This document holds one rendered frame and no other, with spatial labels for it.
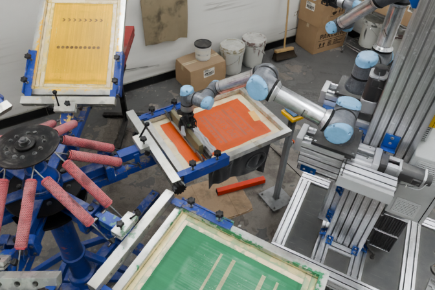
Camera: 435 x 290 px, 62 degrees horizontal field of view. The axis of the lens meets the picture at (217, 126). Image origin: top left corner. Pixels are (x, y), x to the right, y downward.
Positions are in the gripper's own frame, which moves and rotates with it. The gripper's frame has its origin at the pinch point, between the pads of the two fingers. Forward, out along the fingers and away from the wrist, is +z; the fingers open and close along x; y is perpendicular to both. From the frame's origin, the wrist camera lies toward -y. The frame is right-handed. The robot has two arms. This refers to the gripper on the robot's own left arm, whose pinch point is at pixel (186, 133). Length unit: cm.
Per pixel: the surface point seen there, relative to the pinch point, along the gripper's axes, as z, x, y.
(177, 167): 1.7, -16.8, 21.8
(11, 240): -3, -103, 29
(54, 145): -30, -73, 7
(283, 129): 1, 57, 26
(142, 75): 87, 44, -199
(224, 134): 5.0, 22.9, 8.6
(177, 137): 5.3, -4.4, -4.1
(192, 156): 5.1, -3.8, 15.3
